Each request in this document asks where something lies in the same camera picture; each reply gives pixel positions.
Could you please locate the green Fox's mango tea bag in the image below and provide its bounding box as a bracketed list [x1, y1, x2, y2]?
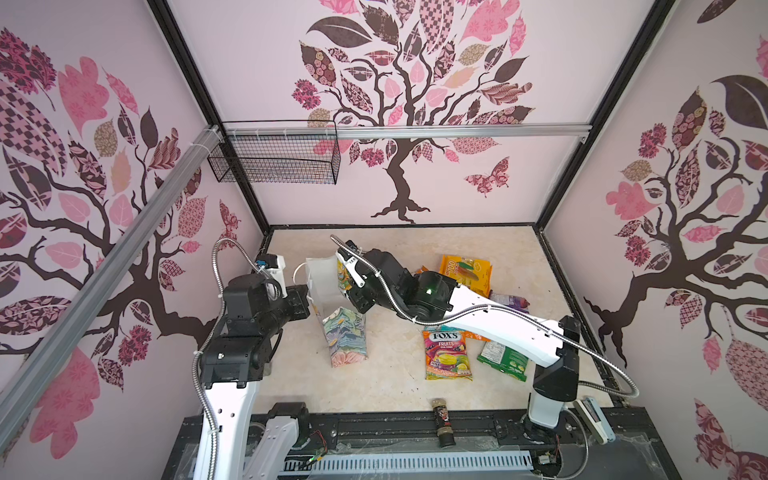
[337, 261, 355, 295]

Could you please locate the floral paper bag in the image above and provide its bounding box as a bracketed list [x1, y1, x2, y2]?
[293, 256, 368, 368]

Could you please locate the Fox's fruits candy bag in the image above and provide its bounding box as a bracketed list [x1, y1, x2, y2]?
[422, 330, 473, 380]

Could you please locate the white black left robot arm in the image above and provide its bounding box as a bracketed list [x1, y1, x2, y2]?
[193, 273, 310, 479]

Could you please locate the yellow orange snack bag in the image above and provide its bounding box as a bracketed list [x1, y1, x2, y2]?
[439, 255, 493, 298]

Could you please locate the purple snack bag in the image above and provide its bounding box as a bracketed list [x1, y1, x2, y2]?
[490, 292, 530, 313]

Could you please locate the green white snack bag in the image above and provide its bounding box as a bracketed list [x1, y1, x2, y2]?
[477, 341, 529, 382]

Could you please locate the small brown black bottle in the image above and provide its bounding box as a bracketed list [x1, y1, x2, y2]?
[431, 398, 456, 448]

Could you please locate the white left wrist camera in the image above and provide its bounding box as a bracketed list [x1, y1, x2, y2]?
[256, 253, 286, 298]

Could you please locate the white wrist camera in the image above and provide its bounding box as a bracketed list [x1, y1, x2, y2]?
[256, 253, 286, 298]
[331, 235, 365, 290]

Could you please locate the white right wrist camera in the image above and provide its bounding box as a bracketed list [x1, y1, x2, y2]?
[331, 235, 365, 290]

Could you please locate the black wire basket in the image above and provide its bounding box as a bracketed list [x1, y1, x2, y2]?
[208, 120, 341, 185]

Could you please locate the aluminium rail back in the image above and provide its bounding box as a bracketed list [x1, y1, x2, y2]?
[224, 122, 592, 140]

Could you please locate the aluminium rail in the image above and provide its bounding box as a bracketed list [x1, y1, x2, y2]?
[224, 122, 592, 140]
[1, 125, 222, 448]

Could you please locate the white slotted cable duct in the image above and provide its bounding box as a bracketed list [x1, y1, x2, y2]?
[278, 451, 534, 479]

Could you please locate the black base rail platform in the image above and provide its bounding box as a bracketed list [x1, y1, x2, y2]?
[161, 407, 682, 480]

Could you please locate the aluminium rail left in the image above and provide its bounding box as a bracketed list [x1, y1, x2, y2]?
[1, 125, 222, 448]

